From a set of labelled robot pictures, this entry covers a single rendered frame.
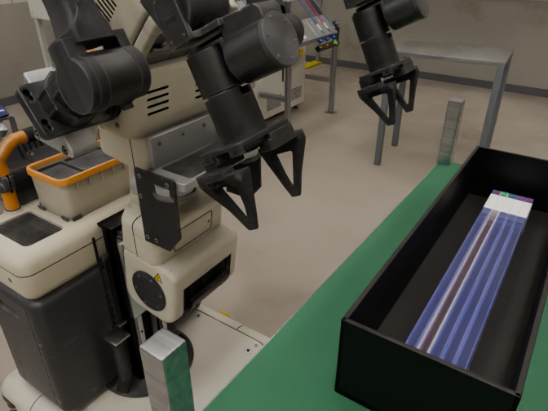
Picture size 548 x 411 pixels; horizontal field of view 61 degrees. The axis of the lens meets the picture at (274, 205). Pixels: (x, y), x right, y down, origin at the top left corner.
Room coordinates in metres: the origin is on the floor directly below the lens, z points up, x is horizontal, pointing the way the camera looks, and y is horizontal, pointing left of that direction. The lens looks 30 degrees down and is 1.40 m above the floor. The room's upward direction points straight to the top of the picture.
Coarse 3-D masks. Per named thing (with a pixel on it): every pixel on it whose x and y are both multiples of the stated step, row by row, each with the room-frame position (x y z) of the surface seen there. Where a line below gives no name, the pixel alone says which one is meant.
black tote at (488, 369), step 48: (480, 192) 0.82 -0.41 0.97; (528, 192) 0.77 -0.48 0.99; (432, 240) 0.63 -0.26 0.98; (528, 240) 0.66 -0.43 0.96; (384, 288) 0.45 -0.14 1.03; (432, 288) 0.53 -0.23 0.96; (528, 288) 0.53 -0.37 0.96; (384, 336) 0.34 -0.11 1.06; (528, 336) 0.35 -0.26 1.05; (336, 384) 0.36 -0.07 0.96; (384, 384) 0.33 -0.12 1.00; (432, 384) 0.31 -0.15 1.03; (480, 384) 0.28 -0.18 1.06
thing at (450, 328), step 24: (504, 192) 0.77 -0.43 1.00; (480, 216) 0.68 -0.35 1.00; (504, 216) 0.68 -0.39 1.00; (480, 240) 0.61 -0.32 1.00; (504, 240) 0.61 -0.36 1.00; (456, 264) 0.54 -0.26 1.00; (480, 264) 0.54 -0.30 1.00; (504, 264) 0.54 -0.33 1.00; (456, 288) 0.49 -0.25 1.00; (480, 288) 0.49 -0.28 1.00; (432, 312) 0.44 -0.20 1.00; (456, 312) 0.44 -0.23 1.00; (480, 312) 0.44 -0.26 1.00; (432, 336) 0.40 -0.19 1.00; (456, 336) 0.40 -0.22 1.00; (480, 336) 0.42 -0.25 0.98; (456, 360) 0.37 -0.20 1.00
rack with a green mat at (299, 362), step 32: (448, 128) 1.00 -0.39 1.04; (448, 160) 0.99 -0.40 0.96; (416, 192) 0.85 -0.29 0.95; (384, 224) 0.73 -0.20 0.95; (352, 256) 0.63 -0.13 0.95; (384, 256) 0.63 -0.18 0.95; (320, 288) 0.55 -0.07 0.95; (352, 288) 0.55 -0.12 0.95; (288, 320) 0.48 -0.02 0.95; (320, 320) 0.48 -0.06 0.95; (544, 320) 0.48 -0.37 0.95; (160, 352) 0.28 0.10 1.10; (256, 352) 0.42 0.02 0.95; (288, 352) 0.42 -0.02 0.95; (320, 352) 0.42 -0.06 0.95; (544, 352) 0.42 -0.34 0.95; (160, 384) 0.28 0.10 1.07; (256, 384) 0.37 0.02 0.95; (288, 384) 0.37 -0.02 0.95; (320, 384) 0.37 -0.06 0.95; (544, 384) 0.37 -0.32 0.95
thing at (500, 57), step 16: (400, 48) 3.12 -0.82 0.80; (416, 48) 3.12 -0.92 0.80; (432, 48) 3.12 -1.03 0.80; (448, 48) 3.12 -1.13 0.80; (464, 48) 3.12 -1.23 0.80; (480, 48) 3.12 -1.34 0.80; (496, 48) 3.12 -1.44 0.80; (480, 64) 2.79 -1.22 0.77; (496, 64) 2.75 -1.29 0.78; (384, 80) 3.07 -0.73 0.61; (496, 80) 2.74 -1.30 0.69; (384, 96) 3.07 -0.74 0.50; (496, 96) 2.73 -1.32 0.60; (384, 112) 3.06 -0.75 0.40; (400, 112) 3.41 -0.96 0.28; (496, 112) 3.09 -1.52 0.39; (384, 128) 3.07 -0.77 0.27; (480, 144) 2.74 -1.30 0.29
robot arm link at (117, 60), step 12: (108, 48) 0.67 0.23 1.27; (120, 48) 0.67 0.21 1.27; (108, 60) 0.64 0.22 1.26; (120, 60) 0.65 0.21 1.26; (132, 60) 0.66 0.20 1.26; (108, 72) 0.62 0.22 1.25; (120, 72) 0.64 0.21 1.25; (132, 72) 0.65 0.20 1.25; (120, 84) 0.63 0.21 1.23; (132, 84) 0.65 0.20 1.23; (120, 96) 0.63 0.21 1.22; (132, 96) 0.66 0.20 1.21
